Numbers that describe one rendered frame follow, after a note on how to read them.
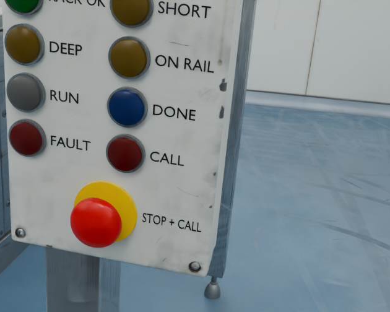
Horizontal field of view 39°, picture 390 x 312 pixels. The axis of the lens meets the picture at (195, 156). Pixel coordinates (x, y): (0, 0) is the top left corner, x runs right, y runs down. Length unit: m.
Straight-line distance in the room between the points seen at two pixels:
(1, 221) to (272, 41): 2.80
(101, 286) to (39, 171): 0.16
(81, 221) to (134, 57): 0.13
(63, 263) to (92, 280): 0.03
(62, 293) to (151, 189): 0.20
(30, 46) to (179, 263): 0.20
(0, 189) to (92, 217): 1.47
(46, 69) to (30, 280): 1.58
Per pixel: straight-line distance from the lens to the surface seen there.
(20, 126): 0.44
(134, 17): 0.38
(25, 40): 0.42
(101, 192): 0.43
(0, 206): 1.90
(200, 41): 0.38
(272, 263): 2.13
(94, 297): 0.57
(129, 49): 0.39
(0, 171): 1.85
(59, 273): 0.57
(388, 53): 4.37
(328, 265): 2.19
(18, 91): 0.43
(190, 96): 0.39
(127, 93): 0.39
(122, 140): 0.41
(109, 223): 0.41
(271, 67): 4.25
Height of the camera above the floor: 1.09
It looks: 21 degrees down
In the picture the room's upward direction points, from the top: 5 degrees clockwise
